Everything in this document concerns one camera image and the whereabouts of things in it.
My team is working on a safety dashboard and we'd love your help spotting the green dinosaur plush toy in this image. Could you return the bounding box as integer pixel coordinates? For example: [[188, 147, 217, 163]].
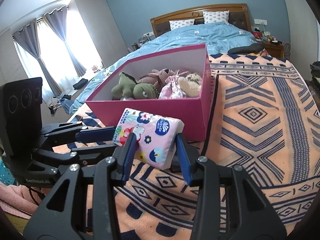
[[111, 72, 158, 100]]

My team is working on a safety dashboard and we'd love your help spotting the pink floral tissue pack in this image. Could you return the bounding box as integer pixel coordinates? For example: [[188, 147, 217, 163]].
[[113, 108, 184, 170]]

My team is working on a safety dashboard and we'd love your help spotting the pink floral drawstring pouch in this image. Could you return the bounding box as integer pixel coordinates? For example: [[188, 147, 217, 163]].
[[158, 75, 185, 100]]

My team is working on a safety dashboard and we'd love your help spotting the pink sleeved left forearm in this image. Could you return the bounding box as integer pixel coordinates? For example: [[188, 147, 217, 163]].
[[0, 183, 42, 219]]

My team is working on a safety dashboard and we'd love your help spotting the orange navy patterned blanket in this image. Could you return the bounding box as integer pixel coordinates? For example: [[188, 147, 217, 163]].
[[49, 52, 320, 240]]

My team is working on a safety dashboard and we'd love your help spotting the grey curtain left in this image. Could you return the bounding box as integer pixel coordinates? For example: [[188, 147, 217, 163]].
[[13, 20, 62, 96]]

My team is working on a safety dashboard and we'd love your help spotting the grey curtain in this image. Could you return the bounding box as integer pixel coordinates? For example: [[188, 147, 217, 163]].
[[13, 20, 62, 96], [42, 6, 86, 76]]

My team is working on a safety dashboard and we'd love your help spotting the grey curtain right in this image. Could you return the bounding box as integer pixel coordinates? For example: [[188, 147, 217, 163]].
[[42, 6, 86, 76]]

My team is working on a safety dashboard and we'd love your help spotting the left patterned pillow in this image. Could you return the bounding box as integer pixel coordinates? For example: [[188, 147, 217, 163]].
[[169, 19, 195, 30]]

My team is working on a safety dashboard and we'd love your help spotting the patterned pillow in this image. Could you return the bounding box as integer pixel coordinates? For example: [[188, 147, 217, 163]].
[[169, 19, 195, 30], [203, 10, 229, 24]]

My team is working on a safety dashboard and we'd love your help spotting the wooden nightstand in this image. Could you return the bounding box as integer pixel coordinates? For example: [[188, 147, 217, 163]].
[[263, 41, 285, 59]]

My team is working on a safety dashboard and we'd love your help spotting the dark garment on bed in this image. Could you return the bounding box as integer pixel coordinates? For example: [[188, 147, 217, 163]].
[[227, 42, 265, 55]]

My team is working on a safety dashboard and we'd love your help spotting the light blue duvet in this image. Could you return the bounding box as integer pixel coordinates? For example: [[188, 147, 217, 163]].
[[68, 22, 257, 115]]

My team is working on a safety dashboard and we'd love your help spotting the right patterned pillow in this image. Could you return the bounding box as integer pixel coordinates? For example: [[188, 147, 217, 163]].
[[203, 10, 229, 24]]

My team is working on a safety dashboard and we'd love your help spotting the wooden headboard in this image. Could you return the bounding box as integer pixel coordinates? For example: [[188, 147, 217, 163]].
[[150, 3, 252, 37]]

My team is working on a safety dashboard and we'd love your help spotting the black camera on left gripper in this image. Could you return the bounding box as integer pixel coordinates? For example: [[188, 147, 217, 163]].
[[1, 77, 42, 161]]

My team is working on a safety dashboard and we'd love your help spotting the white wall socket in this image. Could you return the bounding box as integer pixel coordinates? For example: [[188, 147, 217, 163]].
[[254, 18, 267, 25]]

